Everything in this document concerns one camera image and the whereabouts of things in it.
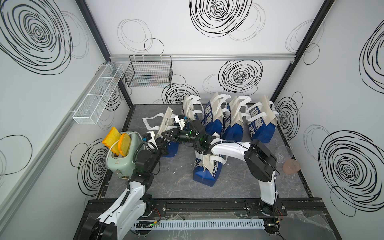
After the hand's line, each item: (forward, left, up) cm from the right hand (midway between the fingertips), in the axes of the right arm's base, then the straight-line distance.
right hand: (161, 134), depth 72 cm
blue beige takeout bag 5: (+16, -56, -8) cm, 59 cm away
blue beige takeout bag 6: (-14, -22, -4) cm, 27 cm away
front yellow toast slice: (-3, +20, -5) cm, 20 cm away
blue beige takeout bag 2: (+25, -14, -7) cm, 30 cm away
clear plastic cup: (+5, -72, -25) cm, 76 cm away
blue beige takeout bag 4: (+16, -38, -3) cm, 41 cm away
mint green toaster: (-13, +19, -10) cm, 25 cm away
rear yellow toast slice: (0, +26, -4) cm, 27 cm away
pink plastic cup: (-5, -72, -24) cm, 76 cm away
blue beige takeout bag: (+6, 0, -1) cm, 6 cm away
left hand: (+2, -1, -6) cm, 6 cm away
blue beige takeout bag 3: (+19, -27, -6) cm, 34 cm away
